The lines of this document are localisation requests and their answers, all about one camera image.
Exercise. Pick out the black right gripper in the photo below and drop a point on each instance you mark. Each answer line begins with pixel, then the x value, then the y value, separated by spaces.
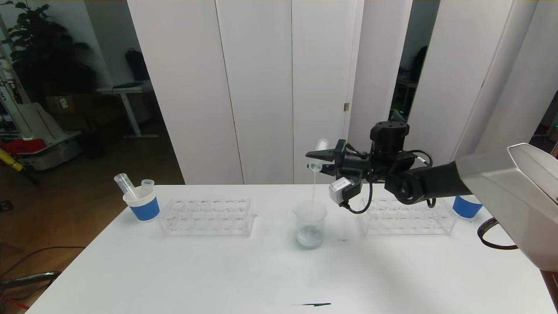
pixel 340 157

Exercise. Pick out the test tube with yellow pigment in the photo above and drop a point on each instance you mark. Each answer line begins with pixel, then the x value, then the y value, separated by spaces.
pixel 320 146

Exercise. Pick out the test tube with blue pigment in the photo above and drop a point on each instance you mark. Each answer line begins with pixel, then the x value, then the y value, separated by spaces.
pixel 148 186

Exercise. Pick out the test tube with red pigment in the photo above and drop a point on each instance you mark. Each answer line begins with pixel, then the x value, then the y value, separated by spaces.
pixel 125 185

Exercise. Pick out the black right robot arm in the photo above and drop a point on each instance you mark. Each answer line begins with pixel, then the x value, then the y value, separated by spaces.
pixel 479 183

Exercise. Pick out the clear plastic beaker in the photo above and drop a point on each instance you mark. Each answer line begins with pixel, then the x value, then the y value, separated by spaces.
pixel 309 235

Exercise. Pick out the clear acrylic test tube rack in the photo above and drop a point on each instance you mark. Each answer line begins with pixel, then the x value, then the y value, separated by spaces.
pixel 401 218
pixel 211 218

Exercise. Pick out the white folding partition screen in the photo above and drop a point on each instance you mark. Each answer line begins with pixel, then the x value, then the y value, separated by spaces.
pixel 261 87
pixel 453 87

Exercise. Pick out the black office chair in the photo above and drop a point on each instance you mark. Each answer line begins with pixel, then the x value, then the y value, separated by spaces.
pixel 418 65

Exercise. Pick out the blue white paper cup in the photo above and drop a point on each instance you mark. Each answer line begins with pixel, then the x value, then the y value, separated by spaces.
pixel 466 207
pixel 146 210

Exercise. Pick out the black backpack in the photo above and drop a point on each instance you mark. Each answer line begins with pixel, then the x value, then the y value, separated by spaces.
pixel 137 66

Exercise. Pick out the white desk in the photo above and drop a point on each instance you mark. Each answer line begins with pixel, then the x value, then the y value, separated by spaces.
pixel 126 91

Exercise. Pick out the brown cardboard box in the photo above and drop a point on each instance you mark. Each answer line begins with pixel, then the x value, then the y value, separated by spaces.
pixel 65 104

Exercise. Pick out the white machine with base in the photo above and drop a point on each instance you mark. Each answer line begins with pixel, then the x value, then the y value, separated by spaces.
pixel 43 126

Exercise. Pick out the dark green potted plant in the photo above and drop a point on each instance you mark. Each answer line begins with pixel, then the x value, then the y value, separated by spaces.
pixel 48 56

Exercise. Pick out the red object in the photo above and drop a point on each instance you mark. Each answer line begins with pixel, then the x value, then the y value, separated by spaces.
pixel 26 146

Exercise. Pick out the yellow tool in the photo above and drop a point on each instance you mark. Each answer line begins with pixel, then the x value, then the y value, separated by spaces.
pixel 13 161

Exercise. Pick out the metal chair leg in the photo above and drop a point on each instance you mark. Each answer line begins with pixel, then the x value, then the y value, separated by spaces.
pixel 35 279

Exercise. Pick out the dark floor outlet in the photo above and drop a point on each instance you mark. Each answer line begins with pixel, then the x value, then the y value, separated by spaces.
pixel 6 206

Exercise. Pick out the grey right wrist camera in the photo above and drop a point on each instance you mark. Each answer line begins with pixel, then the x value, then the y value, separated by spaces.
pixel 340 189

